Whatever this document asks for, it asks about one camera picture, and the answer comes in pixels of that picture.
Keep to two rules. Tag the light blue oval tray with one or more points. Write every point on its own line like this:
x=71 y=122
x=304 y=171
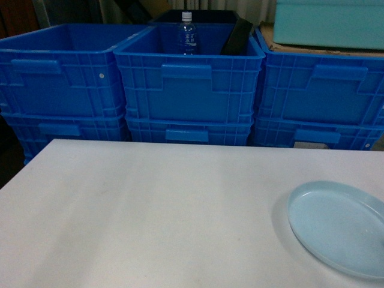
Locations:
x=340 y=225

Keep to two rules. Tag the blue crate lower middle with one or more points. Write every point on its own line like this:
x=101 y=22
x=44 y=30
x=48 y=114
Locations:
x=204 y=133

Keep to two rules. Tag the blue crate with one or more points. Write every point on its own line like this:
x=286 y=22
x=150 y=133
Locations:
x=67 y=70
x=320 y=88
x=36 y=132
x=204 y=133
x=285 y=133
x=162 y=84

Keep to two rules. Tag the blue crate upper middle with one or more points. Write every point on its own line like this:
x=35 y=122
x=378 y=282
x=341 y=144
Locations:
x=162 y=84

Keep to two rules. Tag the clear water bottle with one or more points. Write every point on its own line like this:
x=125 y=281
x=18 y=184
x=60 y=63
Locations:
x=187 y=35

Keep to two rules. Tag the black flat panel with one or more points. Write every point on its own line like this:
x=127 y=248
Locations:
x=237 y=39

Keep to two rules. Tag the blue crate upper right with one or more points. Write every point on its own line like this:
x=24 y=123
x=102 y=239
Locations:
x=320 y=88

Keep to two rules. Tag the white table with drawer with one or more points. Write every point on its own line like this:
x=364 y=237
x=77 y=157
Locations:
x=124 y=214

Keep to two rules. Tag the dark crate behind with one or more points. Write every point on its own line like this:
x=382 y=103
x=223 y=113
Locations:
x=199 y=16

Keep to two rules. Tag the blue crate upper left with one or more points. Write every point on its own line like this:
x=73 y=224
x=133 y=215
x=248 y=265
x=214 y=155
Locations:
x=67 y=70

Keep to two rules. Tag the blue crate lower left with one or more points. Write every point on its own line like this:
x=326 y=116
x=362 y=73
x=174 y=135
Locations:
x=36 y=132

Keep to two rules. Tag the blue crate lower right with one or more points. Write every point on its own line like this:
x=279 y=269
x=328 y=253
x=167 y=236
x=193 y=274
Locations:
x=285 y=133

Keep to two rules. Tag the teal foam block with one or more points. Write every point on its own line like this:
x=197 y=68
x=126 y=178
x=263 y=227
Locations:
x=341 y=24

